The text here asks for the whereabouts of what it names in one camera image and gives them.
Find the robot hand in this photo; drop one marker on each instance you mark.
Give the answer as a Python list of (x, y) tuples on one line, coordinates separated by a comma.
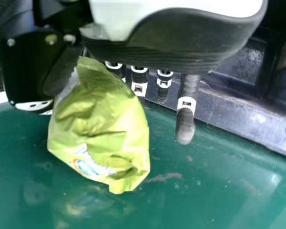
[(171, 35)]

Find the yellow-green biscuit packet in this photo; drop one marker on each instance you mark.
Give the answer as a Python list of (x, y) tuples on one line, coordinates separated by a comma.
[(100, 124)]

